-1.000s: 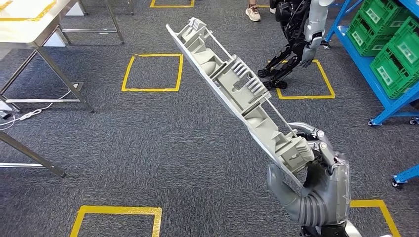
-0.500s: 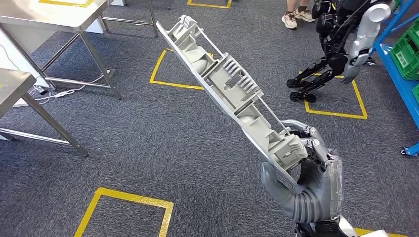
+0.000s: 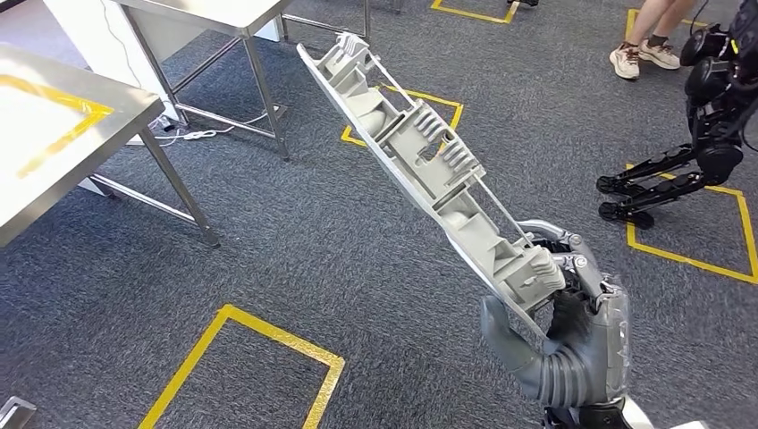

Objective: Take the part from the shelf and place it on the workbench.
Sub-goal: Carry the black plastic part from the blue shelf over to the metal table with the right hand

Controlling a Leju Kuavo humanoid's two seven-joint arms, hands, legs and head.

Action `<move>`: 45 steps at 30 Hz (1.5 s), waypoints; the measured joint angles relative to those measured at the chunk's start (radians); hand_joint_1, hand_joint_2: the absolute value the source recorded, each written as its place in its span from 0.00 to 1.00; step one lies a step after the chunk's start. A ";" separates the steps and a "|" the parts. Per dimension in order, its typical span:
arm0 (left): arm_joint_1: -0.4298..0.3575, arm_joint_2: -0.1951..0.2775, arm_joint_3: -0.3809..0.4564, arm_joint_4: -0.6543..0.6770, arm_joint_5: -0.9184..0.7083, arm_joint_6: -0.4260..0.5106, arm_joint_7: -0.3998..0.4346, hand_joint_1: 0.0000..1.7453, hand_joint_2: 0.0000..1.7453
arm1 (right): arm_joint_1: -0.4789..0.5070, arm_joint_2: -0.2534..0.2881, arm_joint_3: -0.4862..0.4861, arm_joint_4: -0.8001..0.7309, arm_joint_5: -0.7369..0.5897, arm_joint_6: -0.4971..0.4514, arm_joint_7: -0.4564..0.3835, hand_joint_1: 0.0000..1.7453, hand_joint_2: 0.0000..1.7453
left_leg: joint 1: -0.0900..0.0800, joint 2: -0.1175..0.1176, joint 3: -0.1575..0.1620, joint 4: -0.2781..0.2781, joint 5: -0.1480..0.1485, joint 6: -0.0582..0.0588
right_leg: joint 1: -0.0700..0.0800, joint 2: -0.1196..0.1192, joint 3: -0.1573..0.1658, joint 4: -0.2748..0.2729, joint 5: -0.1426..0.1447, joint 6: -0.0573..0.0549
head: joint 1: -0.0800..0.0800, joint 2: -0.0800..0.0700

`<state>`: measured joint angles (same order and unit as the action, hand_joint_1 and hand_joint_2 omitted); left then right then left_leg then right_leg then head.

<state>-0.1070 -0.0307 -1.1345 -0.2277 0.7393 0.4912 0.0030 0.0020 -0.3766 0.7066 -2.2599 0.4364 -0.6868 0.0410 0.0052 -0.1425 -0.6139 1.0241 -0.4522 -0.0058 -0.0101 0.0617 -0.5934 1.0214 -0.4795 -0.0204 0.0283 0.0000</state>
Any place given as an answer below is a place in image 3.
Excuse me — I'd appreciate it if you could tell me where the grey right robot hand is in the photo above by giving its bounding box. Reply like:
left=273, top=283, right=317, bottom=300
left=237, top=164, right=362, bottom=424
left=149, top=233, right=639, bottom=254
left=479, top=219, right=632, bottom=408

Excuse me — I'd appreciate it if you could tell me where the grey plastic wheel cover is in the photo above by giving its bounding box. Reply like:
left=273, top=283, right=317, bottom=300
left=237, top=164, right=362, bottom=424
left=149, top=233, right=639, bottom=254
left=296, top=32, right=568, bottom=341

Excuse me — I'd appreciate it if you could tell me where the stainless steel workbench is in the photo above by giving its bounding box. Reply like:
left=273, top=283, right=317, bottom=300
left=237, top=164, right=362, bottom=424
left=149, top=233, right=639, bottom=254
left=0, top=43, right=222, bottom=250

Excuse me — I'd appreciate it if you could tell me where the black silver humanoid robot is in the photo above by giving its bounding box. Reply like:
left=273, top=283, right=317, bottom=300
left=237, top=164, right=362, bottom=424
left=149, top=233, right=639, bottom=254
left=596, top=0, right=758, bottom=231

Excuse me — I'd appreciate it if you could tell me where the person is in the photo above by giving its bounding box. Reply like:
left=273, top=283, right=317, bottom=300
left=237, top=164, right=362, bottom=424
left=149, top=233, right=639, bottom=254
left=608, top=0, right=699, bottom=81

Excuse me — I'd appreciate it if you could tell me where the stainless steel table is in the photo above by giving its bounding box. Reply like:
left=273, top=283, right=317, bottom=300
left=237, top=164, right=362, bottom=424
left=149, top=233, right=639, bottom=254
left=109, top=0, right=371, bottom=162

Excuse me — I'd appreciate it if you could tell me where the large yellow tape rectangle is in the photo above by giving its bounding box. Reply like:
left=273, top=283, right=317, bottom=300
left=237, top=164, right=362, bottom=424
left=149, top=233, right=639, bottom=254
left=0, top=73, right=114, bottom=180

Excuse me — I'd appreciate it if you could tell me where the metal floor socket box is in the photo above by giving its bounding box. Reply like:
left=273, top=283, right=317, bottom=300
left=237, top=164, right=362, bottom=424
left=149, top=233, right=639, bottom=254
left=0, top=395, right=38, bottom=429

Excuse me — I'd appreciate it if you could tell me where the white power cable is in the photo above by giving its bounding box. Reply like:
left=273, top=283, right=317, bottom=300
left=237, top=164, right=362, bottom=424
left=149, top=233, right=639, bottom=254
left=152, top=109, right=271, bottom=147

